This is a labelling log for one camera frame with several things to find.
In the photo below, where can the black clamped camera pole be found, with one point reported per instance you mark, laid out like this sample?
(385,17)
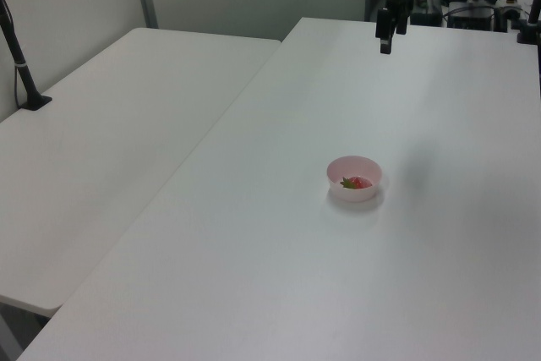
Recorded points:
(531,18)

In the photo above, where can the red strawberry with green leaves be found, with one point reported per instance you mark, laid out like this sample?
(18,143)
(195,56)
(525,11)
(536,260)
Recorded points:
(358,183)

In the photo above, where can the pink plastic bowl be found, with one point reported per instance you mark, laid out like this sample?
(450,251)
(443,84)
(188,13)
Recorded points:
(354,195)

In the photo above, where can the black equipment box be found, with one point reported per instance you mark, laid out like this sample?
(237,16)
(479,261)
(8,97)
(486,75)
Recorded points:
(477,18)

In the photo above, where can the black camera pole with base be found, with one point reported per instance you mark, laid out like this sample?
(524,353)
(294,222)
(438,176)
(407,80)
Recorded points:
(19,61)

